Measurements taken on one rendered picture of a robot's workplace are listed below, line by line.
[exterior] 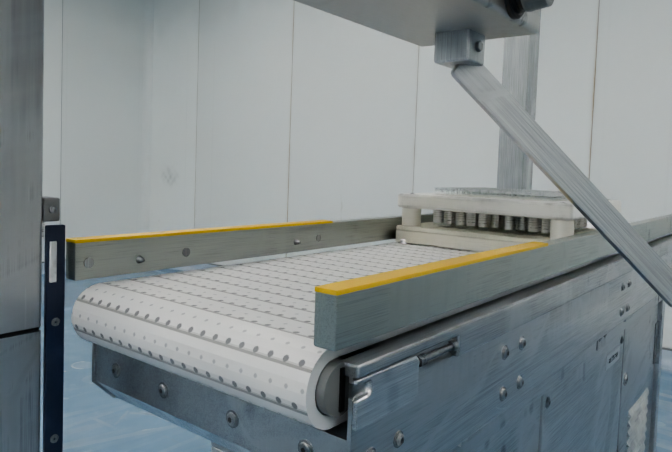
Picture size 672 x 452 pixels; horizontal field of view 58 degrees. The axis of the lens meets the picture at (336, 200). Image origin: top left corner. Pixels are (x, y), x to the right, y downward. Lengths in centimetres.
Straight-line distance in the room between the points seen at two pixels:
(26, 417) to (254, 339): 24
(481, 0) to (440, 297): 20
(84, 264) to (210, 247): 13
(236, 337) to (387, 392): 10
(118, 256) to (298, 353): 24
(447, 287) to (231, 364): 16
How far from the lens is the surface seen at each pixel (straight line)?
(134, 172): 635
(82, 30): 616
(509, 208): 79
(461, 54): 47
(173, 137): 610
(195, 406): 48
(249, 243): 65
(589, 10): 396
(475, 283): 48
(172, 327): 44
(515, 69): 139
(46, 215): 54
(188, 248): 60
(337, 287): 34
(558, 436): 95
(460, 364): 49
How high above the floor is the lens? 102
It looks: 3 degrees down
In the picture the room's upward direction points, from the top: 2 degrees clockwise
